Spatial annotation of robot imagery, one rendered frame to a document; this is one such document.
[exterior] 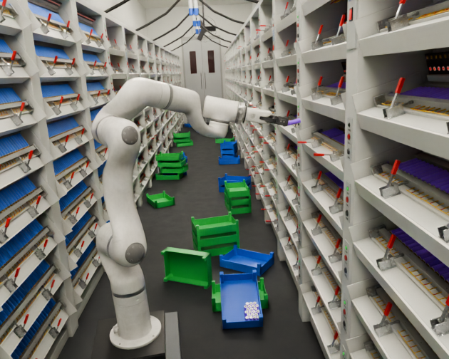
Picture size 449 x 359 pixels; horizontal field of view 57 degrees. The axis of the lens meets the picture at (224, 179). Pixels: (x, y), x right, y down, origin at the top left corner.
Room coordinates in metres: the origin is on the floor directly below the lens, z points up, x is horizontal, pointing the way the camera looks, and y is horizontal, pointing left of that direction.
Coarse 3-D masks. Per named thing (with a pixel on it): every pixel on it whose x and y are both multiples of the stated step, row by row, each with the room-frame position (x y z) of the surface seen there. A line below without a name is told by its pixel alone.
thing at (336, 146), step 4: (316, 132) 1.79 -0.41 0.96; (316, 136) 1.76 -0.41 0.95; (320, 136) 1.70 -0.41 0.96; (324, 136) 1.68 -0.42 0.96; (324, 140) 1.63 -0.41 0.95; (328, 140) 1.59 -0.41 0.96; (332, 140) 1.56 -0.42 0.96; (324, 144) 1.60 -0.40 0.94; (328, 144) 1.58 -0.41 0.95; (332, 144) 1.52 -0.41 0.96; (336, 144) 1.49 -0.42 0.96; (328, 148) 1.53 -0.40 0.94; (332, 148) 1.50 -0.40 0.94; (336, 148) 1.47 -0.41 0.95; (340, 148) 1.42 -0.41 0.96
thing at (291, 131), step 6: (282, 114) 2.53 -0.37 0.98; (288, 114) 2.35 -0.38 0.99; (294, 114) 2.53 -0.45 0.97; (282, 126) 2.37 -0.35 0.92; (288, 126) 2.31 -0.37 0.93; (294, 126) 2.09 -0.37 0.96; (282, 132) 2.41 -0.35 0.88; (288, 132) 2.17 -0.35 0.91; (294, 132) 2.07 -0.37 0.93; (294, 138) 2.01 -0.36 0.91
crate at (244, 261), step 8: (224, 256) 2.55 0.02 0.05; (232, 256) 2.63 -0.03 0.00; (240, 256) 2.62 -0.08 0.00; (248, 256) 2.61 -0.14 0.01; (256, 256) 2.57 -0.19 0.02; (264, 256) 2.54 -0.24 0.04; (272, 256) 2.49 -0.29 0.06; (224, 264) 2.48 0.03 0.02; (232, 264) 2.45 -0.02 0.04; (240, 264) 2.41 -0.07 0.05; (248, 264) 2.50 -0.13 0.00; (256, 264) 2.49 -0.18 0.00; (264, 264) 2.39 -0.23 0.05; (272, 264) 2.48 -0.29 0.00; (248, 272) 2.38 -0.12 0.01
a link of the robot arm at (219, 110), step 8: (208, 96) 1.62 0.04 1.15; (208, 104) 1.59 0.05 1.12; (216, 104) 1.60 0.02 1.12; (224, 104) 1.60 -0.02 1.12; (232, 104) 1.60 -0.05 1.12; (208, 112) 1.59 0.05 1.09; (216, 112) 1.59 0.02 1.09; (224, 112) 1.59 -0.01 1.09; (232, 112) 1.59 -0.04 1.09; (216, 120) 1.59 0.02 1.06; (224, 120) 1.60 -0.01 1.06; (232, 120) 1.61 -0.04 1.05
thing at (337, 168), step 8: (336, 120) 1.83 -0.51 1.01; (312, 128) 1.83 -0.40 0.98; (320, 128) 1.83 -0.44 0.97; (328, 128) 1.83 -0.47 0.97; (304, 136) 1.83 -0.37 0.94; (312, 136) 1.82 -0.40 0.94; (304, 144) 1.77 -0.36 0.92; (312, 152) 1.65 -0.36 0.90; (320, 152) 1.54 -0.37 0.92; (328, 152) 1.51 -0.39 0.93; (320, 160) 1.54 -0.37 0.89; (328, 160) 1.41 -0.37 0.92; (336, 160) 1.37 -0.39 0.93; (328, 168) 1.44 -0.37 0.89; (336, 168) 1.31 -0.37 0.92; (336, 176) 1.34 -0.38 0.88
